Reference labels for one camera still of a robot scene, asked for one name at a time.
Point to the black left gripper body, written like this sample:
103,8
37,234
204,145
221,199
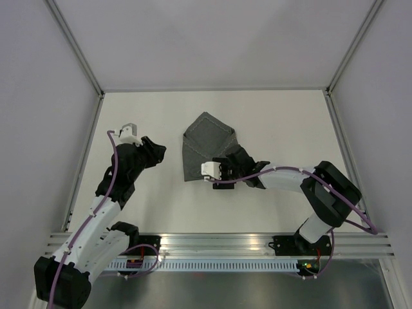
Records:
147,156

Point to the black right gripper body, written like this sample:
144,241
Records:
227,171

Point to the grey cloth napkin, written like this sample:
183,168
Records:
206,138

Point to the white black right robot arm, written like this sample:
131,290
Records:
330,193

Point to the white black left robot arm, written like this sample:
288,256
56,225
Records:
65,279

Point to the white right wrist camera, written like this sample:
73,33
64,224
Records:
215,169

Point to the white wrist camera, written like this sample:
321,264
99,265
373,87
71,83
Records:
127,134
215,169

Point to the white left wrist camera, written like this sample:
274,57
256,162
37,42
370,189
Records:
127,134

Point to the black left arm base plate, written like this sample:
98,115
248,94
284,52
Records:
142,246

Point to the aluminium frame rail front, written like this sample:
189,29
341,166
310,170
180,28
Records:
348,245

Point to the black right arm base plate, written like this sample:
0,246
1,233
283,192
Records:
289,246

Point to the white slotted cable duct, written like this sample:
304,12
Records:
206,265

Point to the aluminium post back left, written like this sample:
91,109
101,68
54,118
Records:
69,37

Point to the aluminium post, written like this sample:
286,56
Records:
357,40
69,37

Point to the aluminium post back right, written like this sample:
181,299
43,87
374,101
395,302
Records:
357,40

